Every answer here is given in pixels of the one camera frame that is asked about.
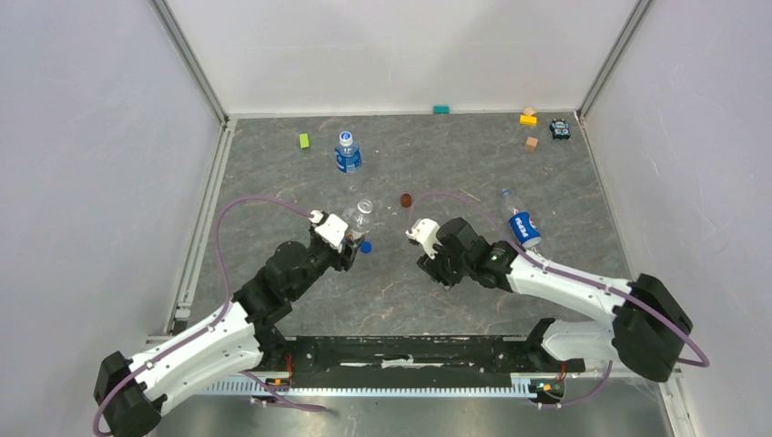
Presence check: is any red label clear bottle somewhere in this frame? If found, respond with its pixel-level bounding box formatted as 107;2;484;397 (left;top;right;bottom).
342;198;374;239

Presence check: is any Pepsi label clear bottle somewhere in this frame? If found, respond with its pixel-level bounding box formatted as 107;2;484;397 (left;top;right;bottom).
499;188;543;249

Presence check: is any blue label Pocari bottle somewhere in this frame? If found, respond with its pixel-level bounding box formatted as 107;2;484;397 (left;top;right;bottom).
335;136;362;175

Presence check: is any white blue Pocari cap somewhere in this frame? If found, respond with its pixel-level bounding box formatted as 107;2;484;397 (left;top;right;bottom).
339;131;353;147

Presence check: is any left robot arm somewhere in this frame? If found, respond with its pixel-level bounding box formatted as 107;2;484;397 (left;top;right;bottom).
93;232;361;436

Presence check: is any green block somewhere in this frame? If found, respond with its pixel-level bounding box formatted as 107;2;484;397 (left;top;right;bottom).
299;133;310;149

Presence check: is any tan cube block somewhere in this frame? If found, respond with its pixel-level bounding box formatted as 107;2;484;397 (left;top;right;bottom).
524;137;539;152

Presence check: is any teal block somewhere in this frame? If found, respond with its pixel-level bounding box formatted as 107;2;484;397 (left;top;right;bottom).
432;105;451;115

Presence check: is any yellow block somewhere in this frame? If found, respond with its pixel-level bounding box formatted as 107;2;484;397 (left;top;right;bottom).
519;114;538;127

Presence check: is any black blue toy car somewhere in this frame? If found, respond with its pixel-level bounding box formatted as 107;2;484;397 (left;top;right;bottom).
549;118;571;140

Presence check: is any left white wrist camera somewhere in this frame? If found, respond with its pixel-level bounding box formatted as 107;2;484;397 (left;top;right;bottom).
309;210;349;253

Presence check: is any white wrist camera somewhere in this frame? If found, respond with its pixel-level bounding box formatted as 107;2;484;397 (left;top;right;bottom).
405;218;440;259
309;210;349;253

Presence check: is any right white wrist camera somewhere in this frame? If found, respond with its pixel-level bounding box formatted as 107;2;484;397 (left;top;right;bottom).
405;218;440;259

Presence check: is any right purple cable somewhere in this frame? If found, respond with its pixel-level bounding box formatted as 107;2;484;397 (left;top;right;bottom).
407;191;711;369

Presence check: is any purple cable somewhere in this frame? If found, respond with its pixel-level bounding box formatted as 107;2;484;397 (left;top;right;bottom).
407;191;711;369
91;195;318;437

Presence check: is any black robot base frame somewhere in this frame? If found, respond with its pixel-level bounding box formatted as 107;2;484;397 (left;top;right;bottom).
253;335;586;389

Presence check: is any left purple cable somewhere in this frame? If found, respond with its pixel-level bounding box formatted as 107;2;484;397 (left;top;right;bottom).
91;195;318;437

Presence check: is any white slotted cable duct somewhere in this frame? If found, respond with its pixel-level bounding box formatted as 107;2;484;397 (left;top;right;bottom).
198;374;563;401

